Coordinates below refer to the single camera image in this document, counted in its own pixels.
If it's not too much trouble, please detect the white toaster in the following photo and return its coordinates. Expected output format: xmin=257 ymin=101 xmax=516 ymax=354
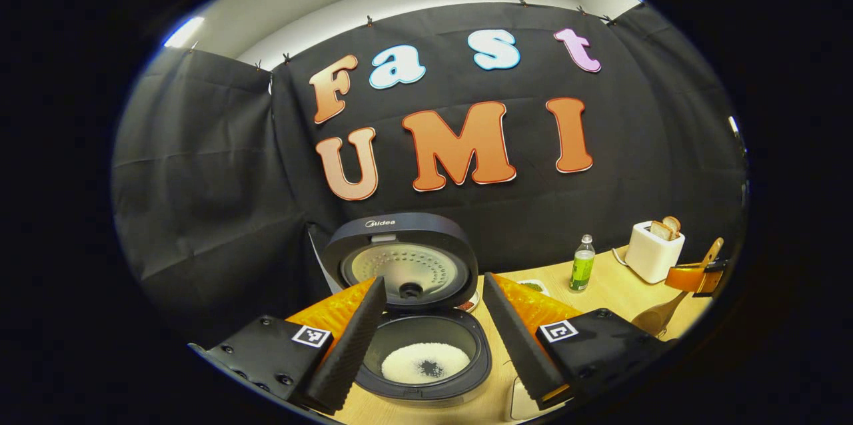
xmin=624 ymin=220 xmax=686 ymax=284

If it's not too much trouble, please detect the green label drink bottle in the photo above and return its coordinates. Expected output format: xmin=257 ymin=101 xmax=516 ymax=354
xmin=570 ymin=234 xmax=596 ymax=292

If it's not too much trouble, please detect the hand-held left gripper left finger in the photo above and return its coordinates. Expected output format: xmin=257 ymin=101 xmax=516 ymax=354
xmin=189 ymin=276 xmax=389 ymax=416

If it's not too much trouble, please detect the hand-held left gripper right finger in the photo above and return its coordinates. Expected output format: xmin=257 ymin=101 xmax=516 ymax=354
xmin=482 ymin=272 xmax=674 ymax=412

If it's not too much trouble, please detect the wooden spoon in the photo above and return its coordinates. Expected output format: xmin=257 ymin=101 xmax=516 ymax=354
xmin=632 ymin=237 xmax=724 ymax=338

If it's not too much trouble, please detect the clear container of rice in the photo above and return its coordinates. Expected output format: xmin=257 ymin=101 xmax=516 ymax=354
xmin=509 ymin=375 xmax=568 ymax=421

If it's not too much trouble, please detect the white rice pile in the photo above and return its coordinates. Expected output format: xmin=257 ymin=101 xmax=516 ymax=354
xmin=381 ymin=342 xmax=471 ymax=384

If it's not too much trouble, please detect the dark grey rice cooker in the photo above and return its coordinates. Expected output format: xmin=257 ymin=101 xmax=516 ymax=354
xmin=323 ymin=212 xmax=494 ymax=407

